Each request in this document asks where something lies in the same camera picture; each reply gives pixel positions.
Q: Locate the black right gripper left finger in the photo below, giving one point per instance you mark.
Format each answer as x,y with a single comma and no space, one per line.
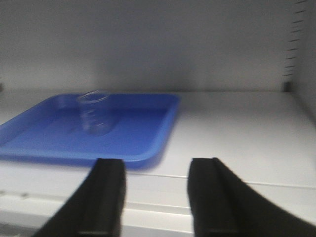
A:
95,208

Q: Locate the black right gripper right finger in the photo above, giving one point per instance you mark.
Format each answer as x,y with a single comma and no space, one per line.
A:
222,205

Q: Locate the clear glass beaker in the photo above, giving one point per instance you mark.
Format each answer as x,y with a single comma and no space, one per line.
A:
96,113

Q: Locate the blue plastic tray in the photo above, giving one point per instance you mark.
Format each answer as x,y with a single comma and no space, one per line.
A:
65,129

